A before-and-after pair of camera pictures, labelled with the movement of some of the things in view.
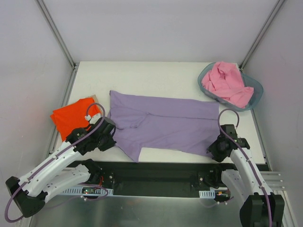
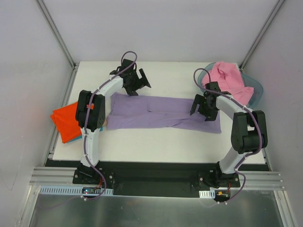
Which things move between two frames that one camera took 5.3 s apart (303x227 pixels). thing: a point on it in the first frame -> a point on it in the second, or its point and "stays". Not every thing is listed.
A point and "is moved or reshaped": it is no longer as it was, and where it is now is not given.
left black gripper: (109, 136) -> (136, 83)
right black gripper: (215, 150) -> (202, 109)
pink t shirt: (225, 81) stays
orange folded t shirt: (74, 116) stays
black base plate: (164, 178) stays
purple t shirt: (178, 126) is moved or reshaped
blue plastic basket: (249, 81) stays
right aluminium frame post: (262, 33) stays
